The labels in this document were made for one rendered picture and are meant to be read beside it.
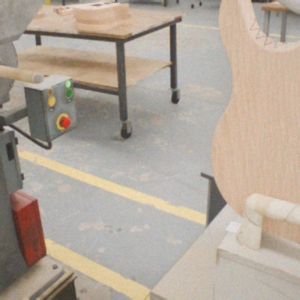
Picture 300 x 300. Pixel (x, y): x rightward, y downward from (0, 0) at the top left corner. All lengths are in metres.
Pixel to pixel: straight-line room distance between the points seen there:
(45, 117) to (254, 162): 0.97
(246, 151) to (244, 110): 0.07
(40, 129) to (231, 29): 1.05
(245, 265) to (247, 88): 0.30
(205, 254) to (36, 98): 0.82
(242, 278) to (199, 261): 0.23
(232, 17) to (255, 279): 0.43
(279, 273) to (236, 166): 0.19
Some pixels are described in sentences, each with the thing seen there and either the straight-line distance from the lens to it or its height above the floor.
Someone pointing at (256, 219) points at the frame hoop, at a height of 1.17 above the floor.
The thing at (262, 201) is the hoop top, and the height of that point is 1.21.
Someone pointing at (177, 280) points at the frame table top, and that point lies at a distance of 0.95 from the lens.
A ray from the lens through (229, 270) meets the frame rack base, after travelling 0.79.
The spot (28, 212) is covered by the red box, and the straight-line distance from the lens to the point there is 1.82.
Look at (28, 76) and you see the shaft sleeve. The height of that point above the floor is 1.26.
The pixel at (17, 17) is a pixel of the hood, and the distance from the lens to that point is 1.03.
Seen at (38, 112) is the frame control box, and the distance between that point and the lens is 1.54.
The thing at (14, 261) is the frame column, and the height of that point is 0.38.
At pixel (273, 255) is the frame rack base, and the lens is 0.77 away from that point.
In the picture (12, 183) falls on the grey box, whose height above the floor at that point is 0.71.
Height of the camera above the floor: 1.60
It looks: 24 degrees down
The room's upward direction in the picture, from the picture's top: 3 degrees counter-clockwise
